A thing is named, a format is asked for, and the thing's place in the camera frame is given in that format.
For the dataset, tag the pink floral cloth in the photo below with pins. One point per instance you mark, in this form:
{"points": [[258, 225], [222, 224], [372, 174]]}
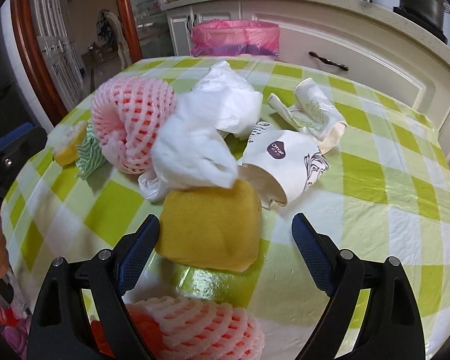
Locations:
{"points": [[9, 333]]}

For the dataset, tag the white plastic bag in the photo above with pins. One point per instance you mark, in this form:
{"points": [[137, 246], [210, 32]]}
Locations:
{"points": [[195, 146]]}

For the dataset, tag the black gas stove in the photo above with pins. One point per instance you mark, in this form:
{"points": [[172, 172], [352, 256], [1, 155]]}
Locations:
{"points": [[401, 9]]}

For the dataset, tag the wooden framed glass door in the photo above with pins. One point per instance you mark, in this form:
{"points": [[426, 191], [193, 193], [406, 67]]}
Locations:
{"points": [[127, 15]]}

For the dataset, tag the wooden door frame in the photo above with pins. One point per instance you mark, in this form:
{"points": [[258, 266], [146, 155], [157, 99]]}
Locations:
{"points": [[26, 45]]}

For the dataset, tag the green white checkered tablecloth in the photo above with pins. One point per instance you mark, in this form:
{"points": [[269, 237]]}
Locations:
{"points": [[378, 195]]}

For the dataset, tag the crushed paper cup green print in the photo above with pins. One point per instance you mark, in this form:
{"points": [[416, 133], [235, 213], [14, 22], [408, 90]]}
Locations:
{"points": [[315, 108]]}

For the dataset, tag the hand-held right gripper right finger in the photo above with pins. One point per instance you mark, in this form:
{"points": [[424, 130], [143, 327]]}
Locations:
{"points": [[315, 258]]}

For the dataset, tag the green striped cloth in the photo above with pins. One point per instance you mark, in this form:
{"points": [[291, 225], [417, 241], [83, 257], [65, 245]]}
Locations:
{"points": [[92, 153]]}

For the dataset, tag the small yellow sponge piece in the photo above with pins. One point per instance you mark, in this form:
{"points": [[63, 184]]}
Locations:
{"points": [[69, 150]]}

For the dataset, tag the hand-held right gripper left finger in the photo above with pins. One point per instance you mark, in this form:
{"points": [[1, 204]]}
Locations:
{"points": [[140, 255]]}

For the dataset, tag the white kitchen cabinet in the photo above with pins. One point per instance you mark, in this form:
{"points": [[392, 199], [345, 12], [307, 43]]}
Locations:
{"points": [[360, 45]]}

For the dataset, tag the trash bin with pink bag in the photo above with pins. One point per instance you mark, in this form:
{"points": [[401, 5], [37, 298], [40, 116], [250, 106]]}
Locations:
{"points": [[232, 37]]}

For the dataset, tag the paper cup with purple mark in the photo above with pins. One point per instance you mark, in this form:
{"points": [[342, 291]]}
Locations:
{"points": [[285, 165]]}

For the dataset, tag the large pink foam fruit net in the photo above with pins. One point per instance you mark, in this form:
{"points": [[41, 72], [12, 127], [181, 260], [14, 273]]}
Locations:
{"points": [[135, 120]]}

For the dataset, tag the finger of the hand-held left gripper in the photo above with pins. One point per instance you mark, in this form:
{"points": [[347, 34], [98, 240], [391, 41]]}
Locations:
{"points": [[11, 140]]}

